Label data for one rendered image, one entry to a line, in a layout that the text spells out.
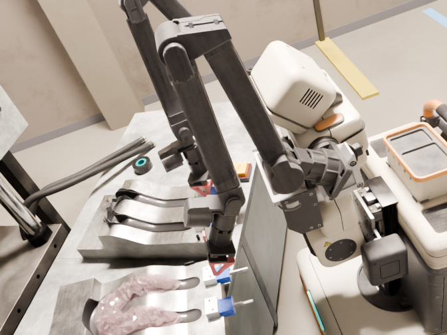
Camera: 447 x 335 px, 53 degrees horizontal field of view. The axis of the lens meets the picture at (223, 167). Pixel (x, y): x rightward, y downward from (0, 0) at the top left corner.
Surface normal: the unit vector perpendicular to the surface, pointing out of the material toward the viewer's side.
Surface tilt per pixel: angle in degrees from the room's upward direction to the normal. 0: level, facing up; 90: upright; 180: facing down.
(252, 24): 90
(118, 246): 90
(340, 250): 90
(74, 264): 0
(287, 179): 90
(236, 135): 0
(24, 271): 0
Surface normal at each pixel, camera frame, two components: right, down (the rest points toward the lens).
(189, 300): -0.28, -0.72
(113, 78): 0.18, 0.61
